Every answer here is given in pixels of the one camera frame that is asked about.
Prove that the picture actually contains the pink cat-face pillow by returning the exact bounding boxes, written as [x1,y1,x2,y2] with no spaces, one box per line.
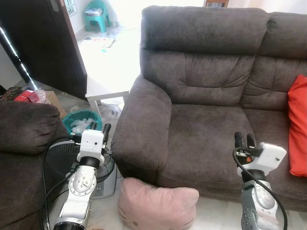
[118,177,200,230]

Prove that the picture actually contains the black floor fan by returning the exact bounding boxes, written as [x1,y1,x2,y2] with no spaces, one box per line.
[46,139,117,199]

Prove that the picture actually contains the grey-brown fabric sofa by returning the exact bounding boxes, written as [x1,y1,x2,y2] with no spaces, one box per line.
[110,6,307,211]

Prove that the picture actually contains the patterned floor mat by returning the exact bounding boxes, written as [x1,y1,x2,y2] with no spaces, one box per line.
[78,36,116,49]

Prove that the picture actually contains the teal plastic basket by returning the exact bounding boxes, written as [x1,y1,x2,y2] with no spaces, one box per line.
[62,109,103,135]

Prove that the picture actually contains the white side table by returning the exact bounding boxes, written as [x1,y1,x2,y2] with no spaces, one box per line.
[85,72,132,118]

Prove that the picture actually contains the brown cardboard box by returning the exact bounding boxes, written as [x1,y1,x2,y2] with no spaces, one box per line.
[44,90,66,118]

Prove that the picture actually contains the red cushion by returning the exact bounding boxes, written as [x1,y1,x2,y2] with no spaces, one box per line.
[287,75,307,177]

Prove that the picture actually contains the dark brown fabric armchair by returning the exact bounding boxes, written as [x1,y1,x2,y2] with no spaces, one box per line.
[0,101,68,230]

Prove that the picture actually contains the clear plastic bottle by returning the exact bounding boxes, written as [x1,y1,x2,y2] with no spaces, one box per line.
[34,89,49,104]

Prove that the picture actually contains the red package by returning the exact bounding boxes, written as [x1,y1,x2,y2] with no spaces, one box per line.
[14,90,41,104]

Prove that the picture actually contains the dark wooden door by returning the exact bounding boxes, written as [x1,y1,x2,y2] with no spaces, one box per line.
[0,0,88,100]

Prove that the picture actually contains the shiny metal strip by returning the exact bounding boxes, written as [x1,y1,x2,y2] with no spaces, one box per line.
[0,26,40,91]

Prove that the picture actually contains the teal plastic stool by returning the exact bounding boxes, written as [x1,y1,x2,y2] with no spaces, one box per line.
[85,0,111,33]

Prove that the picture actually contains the brown wooden furniture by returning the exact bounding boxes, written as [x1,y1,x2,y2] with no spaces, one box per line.
[204,0,229,8]

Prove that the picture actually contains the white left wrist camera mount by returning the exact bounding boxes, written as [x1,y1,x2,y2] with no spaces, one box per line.
[78,129,106,161]

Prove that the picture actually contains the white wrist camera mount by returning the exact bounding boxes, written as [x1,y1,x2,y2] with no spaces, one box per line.
[249,143,287,173]
[78,129,106,161]

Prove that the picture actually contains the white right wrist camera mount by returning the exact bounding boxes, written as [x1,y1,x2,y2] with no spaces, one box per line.
[249,143,287,173]

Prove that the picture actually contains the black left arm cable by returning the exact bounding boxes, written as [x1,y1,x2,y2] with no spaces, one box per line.
[38,136,80,230]

